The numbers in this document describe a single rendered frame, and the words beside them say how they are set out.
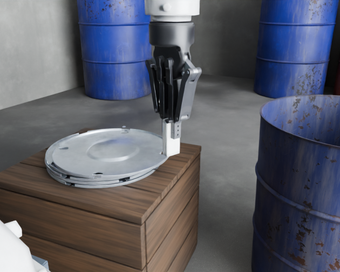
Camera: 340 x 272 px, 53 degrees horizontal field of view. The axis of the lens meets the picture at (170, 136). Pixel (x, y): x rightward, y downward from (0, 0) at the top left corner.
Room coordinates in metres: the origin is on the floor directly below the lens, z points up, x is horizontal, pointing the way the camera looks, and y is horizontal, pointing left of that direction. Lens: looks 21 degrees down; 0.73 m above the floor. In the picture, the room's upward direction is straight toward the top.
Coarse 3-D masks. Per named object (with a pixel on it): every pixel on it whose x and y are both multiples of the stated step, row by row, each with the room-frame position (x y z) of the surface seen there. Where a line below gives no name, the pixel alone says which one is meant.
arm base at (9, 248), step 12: (0, 228) 0.27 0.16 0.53; (12, 228) 0.30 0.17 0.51; (0, 240) 0.26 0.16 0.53; (12, 240) 0.26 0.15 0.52; (0, 252) 0.25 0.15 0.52; (12, 252) 0.25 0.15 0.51; (24, 252) 0.26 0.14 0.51; (0, 264) 0.24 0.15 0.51; (12, 264) 0.24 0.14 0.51; (24, 264) 0.25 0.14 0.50; (36, 264) 0.30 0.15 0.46
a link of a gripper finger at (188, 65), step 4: (188, 60) 0.55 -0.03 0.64; (184, 64) 0.55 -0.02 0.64; (188, 64) 0.54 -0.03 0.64; (192, 64) 0.54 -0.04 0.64; (188, 68) 0.54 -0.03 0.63; (192, 68) 0.53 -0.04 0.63; (196, 68) 0.54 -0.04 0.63; (184, 72) 0.54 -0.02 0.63; (196, 72) 0.53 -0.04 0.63; (192, 76) 0.53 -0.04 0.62
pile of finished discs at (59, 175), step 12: (48, 156) 0.76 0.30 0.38; (48, 168) 0.71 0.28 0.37; (156, 168) 0.74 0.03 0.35; (60, 180) 0.67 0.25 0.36; (72, 180) 0.66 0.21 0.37; (84, 180) 0.65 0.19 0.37; (96, 180) 0.65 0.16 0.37; (108, 180) 0.65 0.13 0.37; (120, 180) 0.67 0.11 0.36; (132, 180) 0.67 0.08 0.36
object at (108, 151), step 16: (112, 128) 0.92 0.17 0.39; (64, 144) 0.81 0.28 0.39; (80, 144) 0.81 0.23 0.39; (96, 144) 0.80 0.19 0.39; (112, 144) 0.80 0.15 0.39; (128, 144) 0.80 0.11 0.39; (144, 144) 0.81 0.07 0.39; (160, 144) 0.81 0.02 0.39; (64, 160) 0.72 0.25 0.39; (80, 160) 0.72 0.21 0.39; (96, 160) 0.72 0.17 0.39; (112, 160) 0.71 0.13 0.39; (128, 160) 0.72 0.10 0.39; (144, 160) 0.72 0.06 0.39; (160, 160) 0.72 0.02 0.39; (80, 176) 0.64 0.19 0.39; (112, 176) 0.63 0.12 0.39
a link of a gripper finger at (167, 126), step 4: (168, 124) 0.57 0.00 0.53; (168, 128) 0.57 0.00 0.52; (168, 132) 0.57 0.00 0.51; (168, 136) 0.57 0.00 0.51; (168, 140) 0.57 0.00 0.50; (172, 140) 0.57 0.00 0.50; (176, 140) 0.58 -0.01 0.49; (168, 144) 0.57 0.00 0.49; (172, 144) 0.57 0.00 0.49; (176, 144) 0.58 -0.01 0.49; (168, 148) 0.57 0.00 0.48; (172, 148) 0.57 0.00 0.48; (176, 148) 0.58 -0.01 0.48; (168, 152) 0.57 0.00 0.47; (172, 152) 0.57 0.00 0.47; (176, 152) 0.58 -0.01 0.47; (168, 156) 0.57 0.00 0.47
